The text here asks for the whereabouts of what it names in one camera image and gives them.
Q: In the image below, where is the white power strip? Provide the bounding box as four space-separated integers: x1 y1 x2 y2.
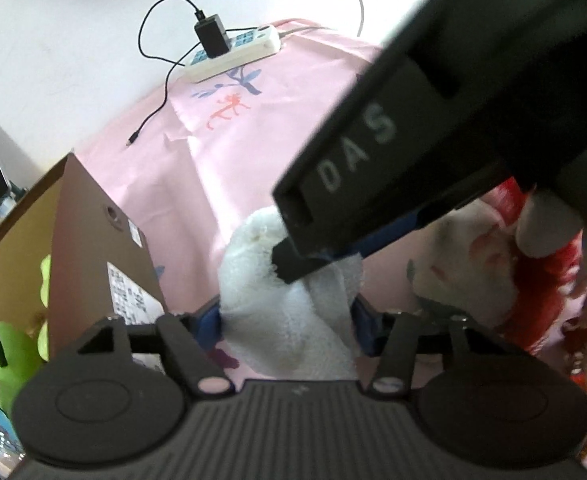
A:
180 24 281 83

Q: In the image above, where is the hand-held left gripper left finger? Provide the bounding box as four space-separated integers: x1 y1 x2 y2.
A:
76 305 234 396

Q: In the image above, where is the pink printed tablecloth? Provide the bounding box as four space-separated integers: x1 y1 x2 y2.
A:
73 17 587 480

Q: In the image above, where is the neon yellow plush toy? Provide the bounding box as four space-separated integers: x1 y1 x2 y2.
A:
37 254 54 361

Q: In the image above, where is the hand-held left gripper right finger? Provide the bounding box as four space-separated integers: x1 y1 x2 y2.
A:
351 294 511 396

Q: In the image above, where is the white fluffy towel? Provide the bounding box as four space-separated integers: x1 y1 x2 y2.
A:
218 207 367 381

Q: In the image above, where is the red haired doll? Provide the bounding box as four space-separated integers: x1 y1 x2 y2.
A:
498 240 587 406

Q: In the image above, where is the brown storage box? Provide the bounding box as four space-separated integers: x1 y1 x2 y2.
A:
0 152 169 366

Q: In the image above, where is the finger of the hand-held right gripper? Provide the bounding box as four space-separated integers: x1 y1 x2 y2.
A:
323 207 424 263
270 237 327 284

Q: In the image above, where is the green frog plush toy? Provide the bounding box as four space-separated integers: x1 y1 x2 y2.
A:
0 321 44 411

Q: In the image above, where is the person's right hand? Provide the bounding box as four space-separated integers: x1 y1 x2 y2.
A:
516 194 587 311

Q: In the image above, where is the black charging cable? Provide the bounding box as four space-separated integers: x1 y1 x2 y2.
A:
126 0 206 148

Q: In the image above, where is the black charger adapter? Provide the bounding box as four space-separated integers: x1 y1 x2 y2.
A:
194 14 231 60

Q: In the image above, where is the white red printed plush toy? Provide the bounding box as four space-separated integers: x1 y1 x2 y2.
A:
408 177 531 326

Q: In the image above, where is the grey power strip cord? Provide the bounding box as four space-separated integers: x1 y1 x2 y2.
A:
278 24 334 38

